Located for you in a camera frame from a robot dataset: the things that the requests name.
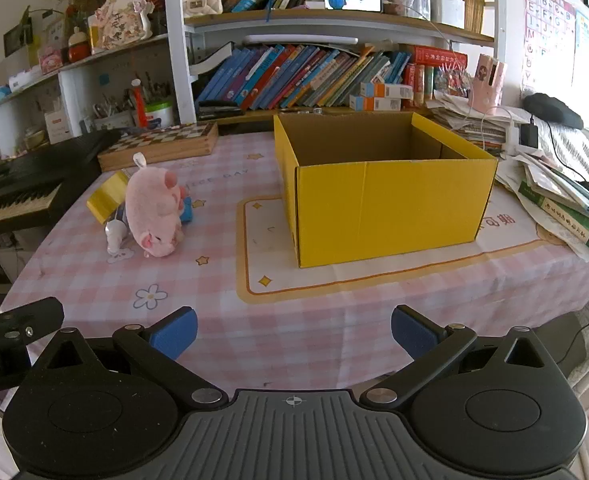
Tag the pen holder with pens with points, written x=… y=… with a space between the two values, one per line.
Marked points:
x=112 y=120

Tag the small white box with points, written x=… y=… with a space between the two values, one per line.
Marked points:
x=57 y=127

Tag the white tissue pack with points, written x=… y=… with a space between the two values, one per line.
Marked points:
x=24 y=81

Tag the yellow bottle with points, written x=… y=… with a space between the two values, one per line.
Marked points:
x=92 y=35

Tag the white jar with green lid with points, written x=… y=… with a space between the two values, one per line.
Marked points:
x=159 y=117

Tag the black power adapter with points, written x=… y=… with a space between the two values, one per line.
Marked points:
x=528 y=134

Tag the long row of colourful books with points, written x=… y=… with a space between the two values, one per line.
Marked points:
x=294 y=75

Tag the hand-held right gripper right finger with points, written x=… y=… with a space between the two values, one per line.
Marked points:
x=414 y=335

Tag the pink pen holder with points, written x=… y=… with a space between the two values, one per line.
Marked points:
x=489 y=85

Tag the stack of papers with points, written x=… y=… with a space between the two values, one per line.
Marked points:
x=464 y=120

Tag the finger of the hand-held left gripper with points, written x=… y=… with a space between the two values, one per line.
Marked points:
x=39 y=316

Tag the black piano keyboard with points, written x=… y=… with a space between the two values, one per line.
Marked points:
x=24 y=180

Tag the pink plush pig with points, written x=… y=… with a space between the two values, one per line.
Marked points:
x=154 y=200

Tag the floral pig figurine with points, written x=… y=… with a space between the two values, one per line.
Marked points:
x=119 y=20

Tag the pink gift box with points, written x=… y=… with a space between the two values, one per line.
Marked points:
x=51 y=58

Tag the orange white medicine box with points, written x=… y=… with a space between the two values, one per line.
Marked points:
x=399 y=91
x=388 y=105
x=362 y=104
x=373 y=90

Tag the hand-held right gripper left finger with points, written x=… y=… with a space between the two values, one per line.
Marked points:
x=174 y=335

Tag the desktop with pink checked tablecloth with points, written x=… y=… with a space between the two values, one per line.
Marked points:
x=324 y=310

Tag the red and white glue bottle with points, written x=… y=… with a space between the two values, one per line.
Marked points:
x=138 y=105

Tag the white bookshelf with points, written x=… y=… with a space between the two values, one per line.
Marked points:
x=177 y=60

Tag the white patterned cloth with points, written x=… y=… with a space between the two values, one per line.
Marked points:
x=584 y=150

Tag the wooden chess board box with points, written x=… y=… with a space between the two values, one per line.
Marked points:
x=164 y=145

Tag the pile of notebooks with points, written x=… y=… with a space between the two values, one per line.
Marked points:
x=549 y=180

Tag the yellow shiny packet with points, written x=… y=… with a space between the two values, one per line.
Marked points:
x=105 y=195

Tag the black stapler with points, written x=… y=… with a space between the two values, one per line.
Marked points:
x=219 y=109

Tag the white power strip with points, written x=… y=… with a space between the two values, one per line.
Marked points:
x=511 y=142

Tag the white pen holder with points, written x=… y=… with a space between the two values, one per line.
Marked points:
x=448 y=10
x=418 y=5

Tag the yellow cardboard box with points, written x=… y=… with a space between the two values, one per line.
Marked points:
x=374 y=210

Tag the thick green book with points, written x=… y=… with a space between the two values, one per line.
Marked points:
x=574 y=230

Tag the blue soft packet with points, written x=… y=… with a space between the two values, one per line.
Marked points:
x=187 y=210

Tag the red round doll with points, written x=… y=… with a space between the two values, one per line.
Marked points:
x=79 y=50

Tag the alphabet wall poster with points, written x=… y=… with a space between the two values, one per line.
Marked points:
x=544 y=20

